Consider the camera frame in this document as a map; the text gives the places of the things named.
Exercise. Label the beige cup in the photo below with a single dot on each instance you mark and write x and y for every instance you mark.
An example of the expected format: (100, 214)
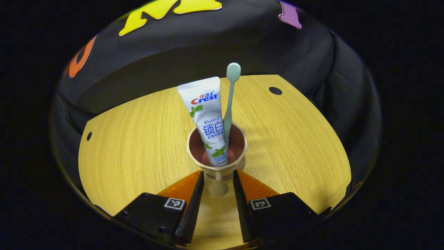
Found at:
(216, 172)

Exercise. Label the white toothpaste tube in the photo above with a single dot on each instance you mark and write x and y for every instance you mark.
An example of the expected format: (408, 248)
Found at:
(204, 111)

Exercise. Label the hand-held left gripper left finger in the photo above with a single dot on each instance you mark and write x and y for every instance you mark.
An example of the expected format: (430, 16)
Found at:
(194, 211)

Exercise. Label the black backdrop cloth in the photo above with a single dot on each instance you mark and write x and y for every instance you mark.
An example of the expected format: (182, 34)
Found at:
(208, 41)

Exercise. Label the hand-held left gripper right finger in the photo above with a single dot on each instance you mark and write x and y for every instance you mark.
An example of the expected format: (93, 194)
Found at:
(242, 215)

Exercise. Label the wooden desktop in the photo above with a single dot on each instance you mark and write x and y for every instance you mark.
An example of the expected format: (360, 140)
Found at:
(138, 146)

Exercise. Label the pale green toothbrush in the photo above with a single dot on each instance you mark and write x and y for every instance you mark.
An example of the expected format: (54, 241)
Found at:
(233, 71)

